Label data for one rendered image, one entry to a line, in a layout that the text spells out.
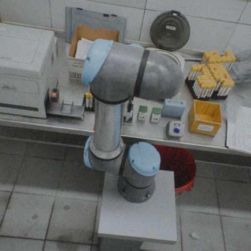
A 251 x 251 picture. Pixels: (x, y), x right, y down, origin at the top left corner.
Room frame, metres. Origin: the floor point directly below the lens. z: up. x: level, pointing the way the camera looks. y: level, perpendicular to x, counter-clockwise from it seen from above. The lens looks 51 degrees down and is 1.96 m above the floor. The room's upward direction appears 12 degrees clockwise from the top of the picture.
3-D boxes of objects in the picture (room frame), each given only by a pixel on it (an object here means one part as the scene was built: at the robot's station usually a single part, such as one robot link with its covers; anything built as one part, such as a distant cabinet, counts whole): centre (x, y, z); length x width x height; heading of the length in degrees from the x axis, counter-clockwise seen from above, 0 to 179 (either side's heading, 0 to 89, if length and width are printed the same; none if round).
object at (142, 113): (0.95, -0.06, 0.91); 0.05 x 0.04 x 0.07; 6
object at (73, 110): (0.87, 0.31, 0.92); 0.21 x 0.07 x 0.05; 96
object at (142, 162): (0.55, -0.08, 1.08); 0.13 x 0.12 x 0.14; 86
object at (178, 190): (1.00, -0.30, 0.22); 0.38 x 0.37 x 0.44; 96
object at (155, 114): (0.95, -0.13, 0.91); 0.05 x 0.04 x 0.07; 6
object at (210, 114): (0.98, -0.37, 0.92); 0.13 x 0.13 x 0.10; 2
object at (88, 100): (0.97, 0.15, 0.93); 0.17 x 0.09 x 0.11; 96
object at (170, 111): (1.00, -0.21, 0.92); 0.10 x 0.07 x 0.10; 97
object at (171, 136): (0.90, -0.23, 0.92); 0.13 x 0.07 x 0.08; 6
